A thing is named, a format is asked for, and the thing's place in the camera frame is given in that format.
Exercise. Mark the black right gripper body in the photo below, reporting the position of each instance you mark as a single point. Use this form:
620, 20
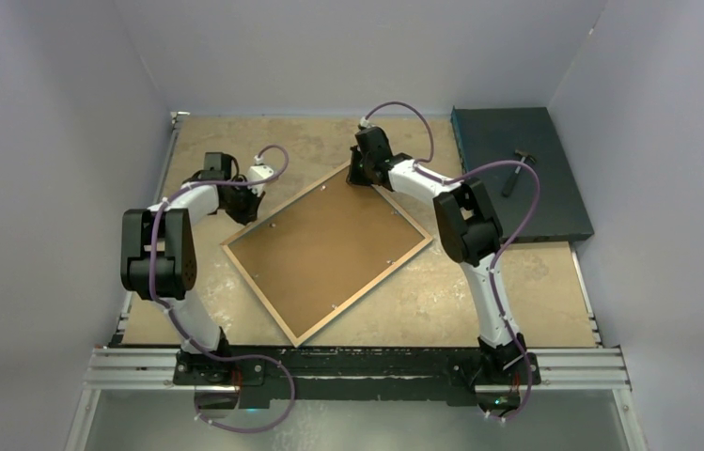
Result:
358, 174

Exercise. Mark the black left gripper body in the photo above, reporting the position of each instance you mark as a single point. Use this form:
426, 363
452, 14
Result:
244, 203

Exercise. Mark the brown backing board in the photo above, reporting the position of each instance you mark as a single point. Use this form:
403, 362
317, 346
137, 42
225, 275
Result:
326, 249

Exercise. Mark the blue wooden picture frame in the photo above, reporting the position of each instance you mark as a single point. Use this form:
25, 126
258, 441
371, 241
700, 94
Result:
252, 274

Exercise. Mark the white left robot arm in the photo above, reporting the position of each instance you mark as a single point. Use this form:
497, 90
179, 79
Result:
158, 254

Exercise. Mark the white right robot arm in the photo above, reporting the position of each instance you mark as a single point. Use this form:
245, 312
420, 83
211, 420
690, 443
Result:
469, 231

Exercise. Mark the dark grey flat box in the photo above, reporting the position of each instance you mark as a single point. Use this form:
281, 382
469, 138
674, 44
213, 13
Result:
491, 135

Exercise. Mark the claw hammer with grey handle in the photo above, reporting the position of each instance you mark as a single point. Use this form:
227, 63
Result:
511, 181

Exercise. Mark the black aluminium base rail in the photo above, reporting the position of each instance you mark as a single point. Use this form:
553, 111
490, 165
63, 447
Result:
456, 376

